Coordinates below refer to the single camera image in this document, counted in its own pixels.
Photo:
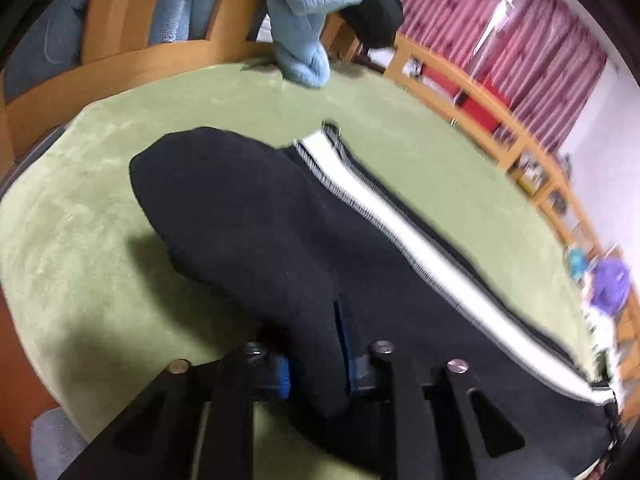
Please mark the black pants with white stripe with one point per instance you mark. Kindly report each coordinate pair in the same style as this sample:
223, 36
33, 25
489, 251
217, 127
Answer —
300, 240

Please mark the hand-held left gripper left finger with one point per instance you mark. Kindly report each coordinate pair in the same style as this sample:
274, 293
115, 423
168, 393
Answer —
280, 379

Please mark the wooden bed headboard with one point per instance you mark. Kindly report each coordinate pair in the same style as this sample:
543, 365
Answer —
120, 55

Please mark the green bed blanket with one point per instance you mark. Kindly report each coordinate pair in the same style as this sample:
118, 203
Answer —
165, 110

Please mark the light blue fleece blanket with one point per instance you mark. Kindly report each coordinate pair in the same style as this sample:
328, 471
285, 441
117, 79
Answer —
305, 15

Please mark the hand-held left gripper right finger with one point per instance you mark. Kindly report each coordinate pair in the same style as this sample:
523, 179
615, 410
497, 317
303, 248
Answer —
358, 371

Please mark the black garment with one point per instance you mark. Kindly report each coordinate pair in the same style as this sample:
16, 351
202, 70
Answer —
376, 10

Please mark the purple bag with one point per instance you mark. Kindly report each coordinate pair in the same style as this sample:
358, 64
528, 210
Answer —
609, 285

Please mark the pink curtain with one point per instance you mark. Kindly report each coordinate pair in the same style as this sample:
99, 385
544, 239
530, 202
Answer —
495, 35

